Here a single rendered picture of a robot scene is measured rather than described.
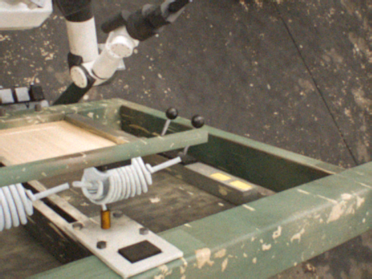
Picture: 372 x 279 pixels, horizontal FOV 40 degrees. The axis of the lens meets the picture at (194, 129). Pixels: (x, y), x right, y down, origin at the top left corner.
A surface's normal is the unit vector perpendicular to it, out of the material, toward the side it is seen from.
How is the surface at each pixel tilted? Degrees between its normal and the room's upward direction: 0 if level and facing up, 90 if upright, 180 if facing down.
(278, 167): 90
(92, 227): 59
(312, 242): 31
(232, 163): 90
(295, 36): 0
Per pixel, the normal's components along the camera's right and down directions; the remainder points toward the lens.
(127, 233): 0.01, -0.97
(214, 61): 0.54, -0.32
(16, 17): 0.49, 0.75
